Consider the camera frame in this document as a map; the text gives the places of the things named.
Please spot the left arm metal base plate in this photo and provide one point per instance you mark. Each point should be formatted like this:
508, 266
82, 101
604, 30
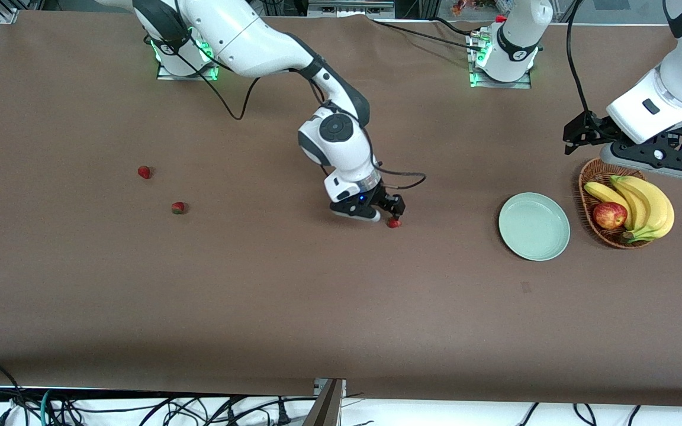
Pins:
521, 84

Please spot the grey metal box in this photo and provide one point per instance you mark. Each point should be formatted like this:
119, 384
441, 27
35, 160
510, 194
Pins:
350, 7

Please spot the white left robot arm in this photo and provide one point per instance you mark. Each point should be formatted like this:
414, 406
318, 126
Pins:
518, 35

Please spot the orange toy clutter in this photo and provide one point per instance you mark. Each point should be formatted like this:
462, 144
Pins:
459, 7

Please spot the red strawberry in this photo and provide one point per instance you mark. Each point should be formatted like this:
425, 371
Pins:
394, 223
144, 172
178, 207

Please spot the aluminium profile bar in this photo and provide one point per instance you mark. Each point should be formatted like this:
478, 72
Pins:
329, 405

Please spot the pale green plate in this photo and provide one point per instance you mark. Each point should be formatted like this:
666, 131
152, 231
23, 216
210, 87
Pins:
534, 228

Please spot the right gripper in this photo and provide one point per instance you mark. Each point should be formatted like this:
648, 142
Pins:
386, 199

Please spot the aluminium frame bracket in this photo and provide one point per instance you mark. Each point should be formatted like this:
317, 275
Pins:
8, 15

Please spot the small yellow banana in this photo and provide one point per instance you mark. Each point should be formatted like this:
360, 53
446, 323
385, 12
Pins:
601, 192

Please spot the brown wicker basket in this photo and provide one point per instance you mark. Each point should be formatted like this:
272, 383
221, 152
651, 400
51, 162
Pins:
601, 236

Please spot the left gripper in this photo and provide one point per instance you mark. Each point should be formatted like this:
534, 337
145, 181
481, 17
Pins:
593, 129

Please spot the red apple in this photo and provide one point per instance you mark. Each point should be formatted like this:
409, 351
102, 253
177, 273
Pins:
609, 215

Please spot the large yellow banana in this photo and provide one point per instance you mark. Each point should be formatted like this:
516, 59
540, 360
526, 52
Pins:
662, 208

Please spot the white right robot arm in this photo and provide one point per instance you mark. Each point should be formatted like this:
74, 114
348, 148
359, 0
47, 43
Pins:
246, 35

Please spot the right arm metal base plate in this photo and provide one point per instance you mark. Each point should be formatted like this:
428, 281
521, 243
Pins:
166, 74

